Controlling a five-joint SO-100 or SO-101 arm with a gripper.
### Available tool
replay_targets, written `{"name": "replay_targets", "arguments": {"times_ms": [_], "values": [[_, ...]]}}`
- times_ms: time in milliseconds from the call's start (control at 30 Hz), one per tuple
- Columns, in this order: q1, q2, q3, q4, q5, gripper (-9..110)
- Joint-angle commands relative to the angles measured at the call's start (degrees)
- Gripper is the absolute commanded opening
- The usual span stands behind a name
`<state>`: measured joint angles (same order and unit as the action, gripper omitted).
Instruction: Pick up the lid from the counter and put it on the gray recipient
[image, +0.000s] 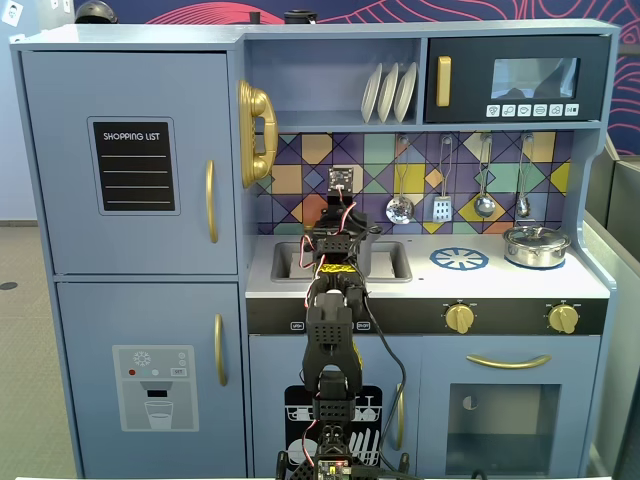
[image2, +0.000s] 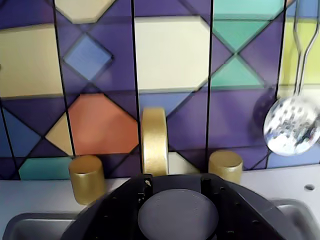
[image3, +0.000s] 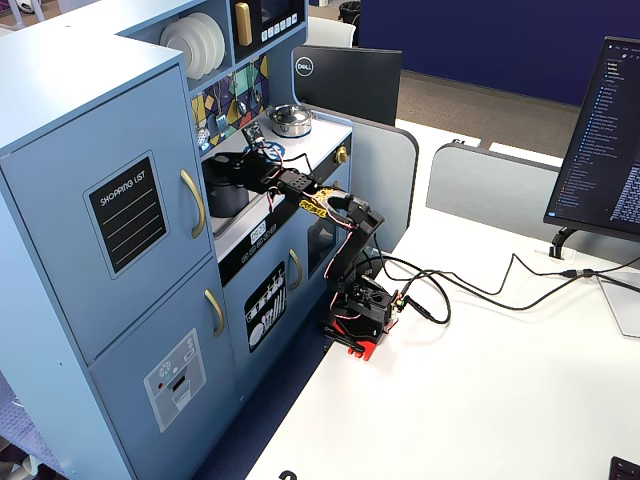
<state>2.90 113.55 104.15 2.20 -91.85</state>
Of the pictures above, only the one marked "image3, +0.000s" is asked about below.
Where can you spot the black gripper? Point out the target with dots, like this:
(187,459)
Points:
(231,169)

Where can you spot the black pot lid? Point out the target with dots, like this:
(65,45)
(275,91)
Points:
(220,161)

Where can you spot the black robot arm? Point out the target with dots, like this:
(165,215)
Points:
(350,235)

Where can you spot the black and red robot base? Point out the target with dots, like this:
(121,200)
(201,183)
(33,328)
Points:
(365,320)

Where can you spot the steel pot with lid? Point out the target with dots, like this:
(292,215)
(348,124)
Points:
(289,120)

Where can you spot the dark gray pot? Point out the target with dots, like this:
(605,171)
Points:
(227,197)

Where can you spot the hanging toy strainer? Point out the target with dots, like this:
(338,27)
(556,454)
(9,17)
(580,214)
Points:
(202,134)

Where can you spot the hanging toy spatula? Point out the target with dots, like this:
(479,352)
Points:
(220,117)

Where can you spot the hanging toy ladle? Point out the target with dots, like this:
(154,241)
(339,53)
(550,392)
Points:
(241,102)

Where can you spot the gold stove knob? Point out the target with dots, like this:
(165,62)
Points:
(342,154)

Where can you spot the shopping list chalkboard sticker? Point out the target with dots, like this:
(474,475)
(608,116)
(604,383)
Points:
(127,215)

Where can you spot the white plate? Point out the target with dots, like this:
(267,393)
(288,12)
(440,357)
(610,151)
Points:
(217,37)
(180,47)
(202,42)

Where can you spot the black Dell monitor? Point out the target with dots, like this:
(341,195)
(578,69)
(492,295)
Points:
(350,82)

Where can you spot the gray desk divider panel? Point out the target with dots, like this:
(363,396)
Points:
(390,185)
(490,185)

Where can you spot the light blue toy kitchen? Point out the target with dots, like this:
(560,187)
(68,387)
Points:
(100,225)

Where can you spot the white chair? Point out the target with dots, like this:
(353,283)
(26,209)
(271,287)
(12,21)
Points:
(331,32)

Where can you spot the black waste bin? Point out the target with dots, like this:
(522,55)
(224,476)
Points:
(350,11)

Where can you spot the monitor showing code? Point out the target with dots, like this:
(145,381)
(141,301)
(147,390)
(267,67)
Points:
(600,145)

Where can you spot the gray monitor stand plate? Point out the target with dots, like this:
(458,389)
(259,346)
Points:
(620,305)

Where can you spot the small wrist camera board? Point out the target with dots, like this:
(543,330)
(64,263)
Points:
(252,133)

